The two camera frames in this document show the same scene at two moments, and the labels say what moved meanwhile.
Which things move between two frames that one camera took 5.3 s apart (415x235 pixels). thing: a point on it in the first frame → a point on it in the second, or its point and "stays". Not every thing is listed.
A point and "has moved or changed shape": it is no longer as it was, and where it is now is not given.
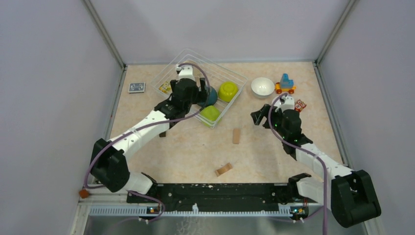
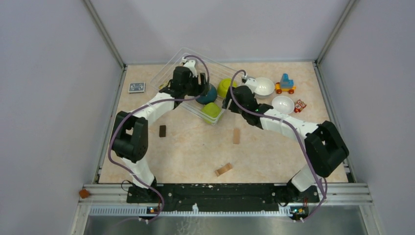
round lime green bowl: [227, 91] has moved or changed shape
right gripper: [258, 116] → [226, 101]
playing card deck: [136, 87] stays
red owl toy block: [299, 105] stays
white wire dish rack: [225, 83] stays
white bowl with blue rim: [262, 87] stays
